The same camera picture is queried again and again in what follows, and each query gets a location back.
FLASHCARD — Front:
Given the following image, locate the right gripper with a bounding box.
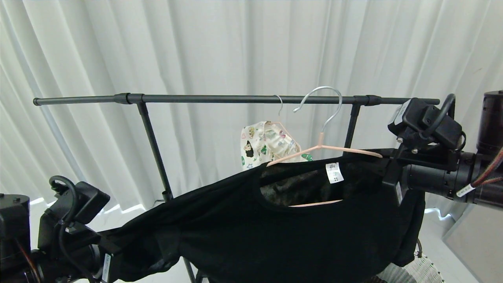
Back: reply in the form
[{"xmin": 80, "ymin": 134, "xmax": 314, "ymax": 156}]
[{"xmin": 381, "ymin": 151, "xmax": 478, "ymax": 206}]

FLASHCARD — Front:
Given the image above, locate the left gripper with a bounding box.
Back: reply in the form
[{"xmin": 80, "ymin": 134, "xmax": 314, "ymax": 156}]
[{"xmin": 31, "ymin": 243, "xmax": 118, "ymax": 283}]

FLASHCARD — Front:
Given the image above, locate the pink clothes hanger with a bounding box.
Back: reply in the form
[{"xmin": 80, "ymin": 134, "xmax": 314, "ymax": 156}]
[
  {"xmin": 267, "ymin": 86, "xmax": 384, "ymax": 208},
  {"xmin": 264, "ymin": 95, "xmax": 302, "ymax": 160}
]

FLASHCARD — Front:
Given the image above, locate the black garment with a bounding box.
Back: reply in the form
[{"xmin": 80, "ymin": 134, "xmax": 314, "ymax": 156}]
[{"xmin": 98, "ymin": 149, "xmax": 426, "ymax": 283}]

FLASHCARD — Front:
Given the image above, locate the cream printed garment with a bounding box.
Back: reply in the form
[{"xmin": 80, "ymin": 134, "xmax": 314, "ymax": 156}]
[{"xmin": 240, "ymin": 121, "xmax": 314, "ymax": 171}]

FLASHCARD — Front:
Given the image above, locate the white laundry basket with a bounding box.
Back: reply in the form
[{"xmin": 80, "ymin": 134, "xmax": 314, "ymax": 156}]
[{"xmin": 369, "ymin": 238, "xmax": 444, "ymax": 283}]

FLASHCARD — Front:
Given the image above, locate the black clothes rack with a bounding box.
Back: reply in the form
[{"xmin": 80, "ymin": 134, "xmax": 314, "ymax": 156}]
[{"xmin": 33, "ymin": 93, "xmax": 441, "ymax": 283}]

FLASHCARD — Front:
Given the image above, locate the white curtain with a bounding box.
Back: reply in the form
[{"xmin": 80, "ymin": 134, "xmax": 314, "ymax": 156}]
[{"xmin": 0, "ymin": 0, "xmax": 503, "ymax": 221}]

